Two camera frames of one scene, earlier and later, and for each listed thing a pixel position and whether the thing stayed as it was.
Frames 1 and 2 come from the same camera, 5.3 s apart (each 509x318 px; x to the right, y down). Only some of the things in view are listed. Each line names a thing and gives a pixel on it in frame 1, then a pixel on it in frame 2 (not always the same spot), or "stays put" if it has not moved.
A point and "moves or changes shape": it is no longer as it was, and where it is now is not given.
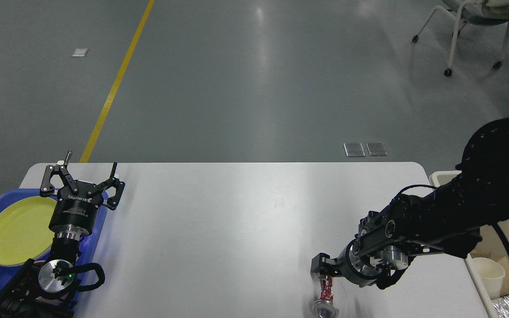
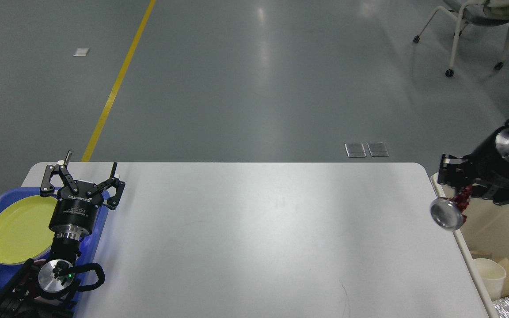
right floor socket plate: [376, 148] stays put
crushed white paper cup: [491, 274] stays put
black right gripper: [361, 270] → [497, 159]
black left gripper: [73, 214] stays put
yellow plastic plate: [19, 231] stays put
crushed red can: [325, 307] moves or changes shape
